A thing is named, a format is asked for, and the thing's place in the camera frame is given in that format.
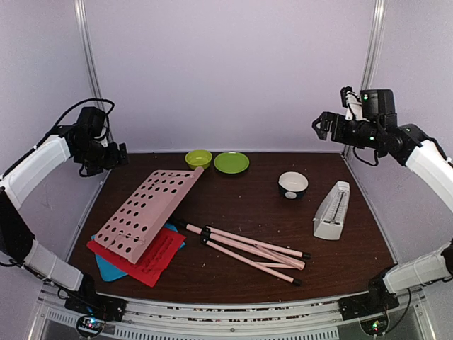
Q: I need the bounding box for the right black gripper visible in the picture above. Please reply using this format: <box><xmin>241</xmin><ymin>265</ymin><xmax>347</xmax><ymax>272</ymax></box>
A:
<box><xmin>311</xmin><ymin>111</ymin><xmax>382</xmax><ymax>149</ymax></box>

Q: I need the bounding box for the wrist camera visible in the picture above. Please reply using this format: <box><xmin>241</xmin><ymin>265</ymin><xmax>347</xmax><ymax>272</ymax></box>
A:
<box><xmin>340</xmin><ymin>86</ymin><xmax>396</xmax><ymax>122</ymax></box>
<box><xmin>76</xmin><ymin>106</ymin><xmax>107</xmax><ymax>141</ymax></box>

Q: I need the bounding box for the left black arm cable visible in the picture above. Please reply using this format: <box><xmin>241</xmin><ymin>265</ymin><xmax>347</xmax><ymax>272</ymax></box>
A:
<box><xmin>49</xmin><ymin>98</ymin><xmax>116</xmax><ymax>139</ymax></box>

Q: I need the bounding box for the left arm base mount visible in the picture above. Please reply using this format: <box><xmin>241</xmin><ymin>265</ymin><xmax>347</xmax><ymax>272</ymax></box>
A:
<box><xmin>64</xmin><ymin>295</ymin><xmax>127</xmax><ymax>339</ymax></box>

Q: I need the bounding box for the white metronome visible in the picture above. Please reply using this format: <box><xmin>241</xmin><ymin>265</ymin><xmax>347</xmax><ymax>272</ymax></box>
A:
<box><xmin>313</xmin><ymin>181</ymin><xmax>350</xmax><ymax>241</ymax></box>

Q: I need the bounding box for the aluminium front rail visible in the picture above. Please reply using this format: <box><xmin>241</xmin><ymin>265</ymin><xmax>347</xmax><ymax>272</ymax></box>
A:
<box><xmin>28</xmin><ymin>279</ymin><xmax>436</xmax><ymax>340</ymax></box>

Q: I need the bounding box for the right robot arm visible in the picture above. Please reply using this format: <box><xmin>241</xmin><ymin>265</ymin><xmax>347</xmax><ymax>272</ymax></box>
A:
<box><xmin>311</xmin><ymin>111</ymin><xmax>452</xmax><ymax>313</ymax></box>

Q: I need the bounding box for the white and navy bowl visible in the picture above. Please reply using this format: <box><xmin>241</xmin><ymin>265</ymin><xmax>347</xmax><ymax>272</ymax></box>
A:
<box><xmin>277</xmin><ymin>171</ymin><xmax>309</xmax><ymax>200</ymax></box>

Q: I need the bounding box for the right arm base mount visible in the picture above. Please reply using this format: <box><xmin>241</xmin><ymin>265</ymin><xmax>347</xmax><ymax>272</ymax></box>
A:
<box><xmin>338</xmin><ymin>293</ymin><xmax>399</xmax><ymax>337</ymax></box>

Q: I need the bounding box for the blue felt sheet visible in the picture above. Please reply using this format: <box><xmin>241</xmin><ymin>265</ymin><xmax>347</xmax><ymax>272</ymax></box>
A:
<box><xmin>91</xmin><ymin>222</ymin><xmax>187</xmax><ymax>283</ymax></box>

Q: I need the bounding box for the small lime green bowl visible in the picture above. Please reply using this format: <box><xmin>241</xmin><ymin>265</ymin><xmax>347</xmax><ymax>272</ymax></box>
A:
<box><xmin>185</xmin><ymin>149</ymin><xmax>212</xmax><ymax>169</ymax></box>

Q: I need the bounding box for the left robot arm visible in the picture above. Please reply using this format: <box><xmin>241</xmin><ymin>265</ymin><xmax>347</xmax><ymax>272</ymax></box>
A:
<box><xmin>1</xmin><ymin>123</ymin><xmax>129</xmax><ymax>315</ymax></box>

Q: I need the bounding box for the red sheet music page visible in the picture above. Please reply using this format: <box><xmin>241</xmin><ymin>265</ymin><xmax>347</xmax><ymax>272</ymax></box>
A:
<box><xmin>86</xmin><ymin>226</ymin><xmax>187</xmax><ymax>288</ymax></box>

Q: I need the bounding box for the pink music stand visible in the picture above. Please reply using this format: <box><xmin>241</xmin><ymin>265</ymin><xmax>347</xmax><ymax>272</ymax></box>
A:
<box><xmin>86</xmin><ymin>167</ymin><xmax>311</xmax><ymax>287</ymax></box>

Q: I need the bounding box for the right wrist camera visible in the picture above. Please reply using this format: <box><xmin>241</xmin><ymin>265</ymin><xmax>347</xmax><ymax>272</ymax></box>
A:
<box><xmin>340</xmin><ymin>86</ymin><xmax>396</xmax><ymax>122</ymax></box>

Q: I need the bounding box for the green plate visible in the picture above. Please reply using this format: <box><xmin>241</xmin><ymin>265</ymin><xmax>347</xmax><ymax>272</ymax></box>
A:
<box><xmin>214</xmin><ymin>152</ymin><xmax>250</xmax><ymax>174</ymax></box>

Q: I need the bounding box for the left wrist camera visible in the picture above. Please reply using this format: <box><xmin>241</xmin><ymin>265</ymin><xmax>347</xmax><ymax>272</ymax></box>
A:
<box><xmin>76</xmin><ymin>106</ymin><xmax>107</xmax><ymax>141</ymax></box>

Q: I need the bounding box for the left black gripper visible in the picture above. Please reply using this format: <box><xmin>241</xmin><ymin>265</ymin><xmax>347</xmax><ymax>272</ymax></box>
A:
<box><xmin>76</xmin><ymin>138</ymin><xmax>130</xmax><ymax>176</ymax></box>

